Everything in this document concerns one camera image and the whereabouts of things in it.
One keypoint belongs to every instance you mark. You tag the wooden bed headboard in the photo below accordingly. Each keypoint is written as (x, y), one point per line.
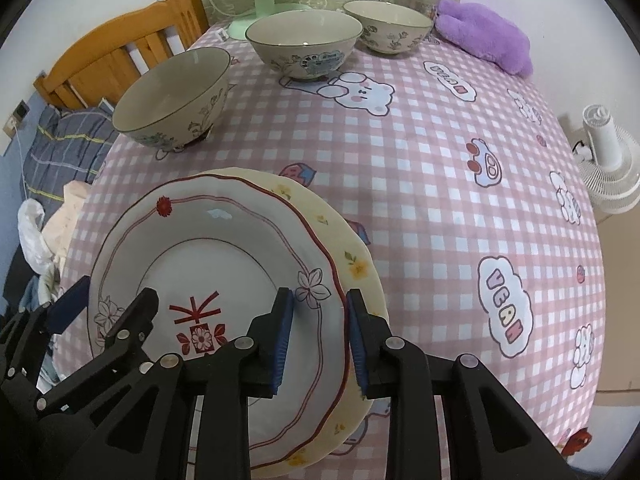
(100, 60)

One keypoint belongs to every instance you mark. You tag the wall socket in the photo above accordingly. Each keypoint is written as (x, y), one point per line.
(20, 110)

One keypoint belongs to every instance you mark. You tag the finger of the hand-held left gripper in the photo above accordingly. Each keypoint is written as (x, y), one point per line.
(70, 305)
(132, 320)

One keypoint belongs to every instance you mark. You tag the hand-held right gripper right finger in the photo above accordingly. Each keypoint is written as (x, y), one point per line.
(357, 345)

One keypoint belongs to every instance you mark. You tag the white fan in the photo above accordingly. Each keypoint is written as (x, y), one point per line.
(607, 140)

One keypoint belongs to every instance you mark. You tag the grey plaid bedding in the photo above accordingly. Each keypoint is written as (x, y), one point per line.
(65, 150)

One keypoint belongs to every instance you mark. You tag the white red-rimmed plate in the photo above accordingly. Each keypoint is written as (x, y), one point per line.
(210, 260)

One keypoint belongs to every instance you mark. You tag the large round yellow floral plate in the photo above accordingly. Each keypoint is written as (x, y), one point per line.
(377, 300)

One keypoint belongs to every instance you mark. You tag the beige door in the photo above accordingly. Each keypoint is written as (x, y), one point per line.
(620, 310)

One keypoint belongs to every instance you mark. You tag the peach printed cloth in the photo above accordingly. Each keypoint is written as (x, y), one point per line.
(65, 220)

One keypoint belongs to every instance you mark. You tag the pink checked tablecloth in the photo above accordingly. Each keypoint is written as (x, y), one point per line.
(425, 160)

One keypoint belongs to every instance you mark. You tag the beige floral ceramic bowl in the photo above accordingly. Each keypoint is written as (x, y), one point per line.
(385, 17)
(165, 90)
(300, 30)

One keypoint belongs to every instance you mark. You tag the purple plush toy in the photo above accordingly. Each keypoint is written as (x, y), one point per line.
(480, 30)

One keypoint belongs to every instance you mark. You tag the white plastic bag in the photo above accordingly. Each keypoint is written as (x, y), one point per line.
(32, 230)

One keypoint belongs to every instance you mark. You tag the scalloped yellow floral plate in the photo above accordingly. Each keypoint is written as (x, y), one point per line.
(310, 210)

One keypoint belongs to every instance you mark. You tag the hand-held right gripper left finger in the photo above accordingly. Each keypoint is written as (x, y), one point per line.
(282, 340)

